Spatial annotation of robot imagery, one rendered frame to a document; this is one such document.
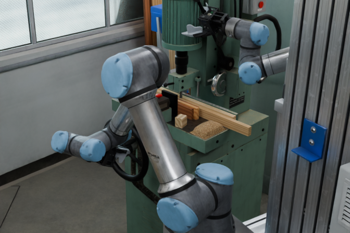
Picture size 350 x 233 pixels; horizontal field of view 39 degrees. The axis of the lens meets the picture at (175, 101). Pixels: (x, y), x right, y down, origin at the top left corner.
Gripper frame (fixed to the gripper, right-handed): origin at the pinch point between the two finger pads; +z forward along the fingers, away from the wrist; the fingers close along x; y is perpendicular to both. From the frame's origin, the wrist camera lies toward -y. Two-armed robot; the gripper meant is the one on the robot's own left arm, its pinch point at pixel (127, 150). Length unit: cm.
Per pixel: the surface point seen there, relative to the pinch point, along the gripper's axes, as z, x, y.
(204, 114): 31.3, 5.8, -24.0
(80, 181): 86, -110, 51
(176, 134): 20.4, 4.1, -11.8
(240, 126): 30.8, 25.5, -24.7
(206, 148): 21.6, 20.1, -11.6
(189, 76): 26.9, -6.1, -37.2
